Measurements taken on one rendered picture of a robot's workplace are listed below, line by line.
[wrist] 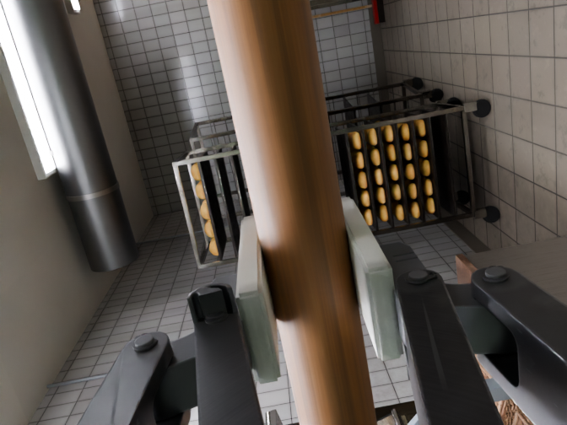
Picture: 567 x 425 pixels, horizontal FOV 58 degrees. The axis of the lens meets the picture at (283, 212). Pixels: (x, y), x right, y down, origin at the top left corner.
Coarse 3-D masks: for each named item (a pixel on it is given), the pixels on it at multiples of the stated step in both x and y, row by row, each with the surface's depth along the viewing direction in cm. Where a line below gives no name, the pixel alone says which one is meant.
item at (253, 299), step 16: (240, 240) 18; (256, 240) 18; (240, 256) 17; (256, 256) 16; (240, 272) 15; (256, 272) 15; (240, 288) 14; (256, 288) 14; (240, 304) 14; (256, 304) 14; (272, 304) 17; (256, 320) 14; (272, 320) 16; (256, 336) 14; (272, 336) 15; (256, 352) 15; (272, 352) 15; (256, 368) 15; (272, 368) 15
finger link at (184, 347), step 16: (240, 320) 14; (192, 336) 14; (176, 352) 13; (192, 352) 13; (176, 368) 13; (192, 368) 13; (160, 384) 13; (176, 384) 13; (192, 384) 13; (160, 400) 13; (176, 400) 13; (192, 400) 13; (160, 416) 13
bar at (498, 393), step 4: (488, 380) 126; (492, 380) 126; (488, 384) 125; (492, 384) 124; (496, 384) 124; (492, 388) 123; (496, 388) 123; (500, 388) 123; (492, 392) 123; (496, 392) 123; (500, 392) 123; (504, 392) 123; (496, 396) 124; (500, 396) 124; (504, 396) 124; (508, 396) 124; (496, 400) 124; (500, 400) 124; (504, 400) 124; (416, 416) 127; (412, 420) 128; (416, 420) 126; (408, 424) 128; (412, 424) 127; (416, 424) 126
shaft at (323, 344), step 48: (240, 0) 14; (288, 0) 14; (240, 48) 14; (288, 48) 14; (240, 96) 15; (288, 96) 15; (240, 144) 16; (288, 144) 15; (288, 192) 16; (336, 192) 16; (288, 240) 16; (336, 240) 17; (288, 288) 17; (336, 288) 17; (288, 336) 18; (336, 336) 17; (336, 384) 18
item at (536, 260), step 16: (544, 240) 202; (560, 240) 200; (464, 256) 201; (480, 256) 200; (496, 256) 197; (512, 256) 195; (528, 256) 192; (544, 256) 190; (560, 256) 188; (464, 272) 197; (528, 272) 182; (544, 272) 180; (560, 272) 178; (544, 288) 170; (560, 288) 168
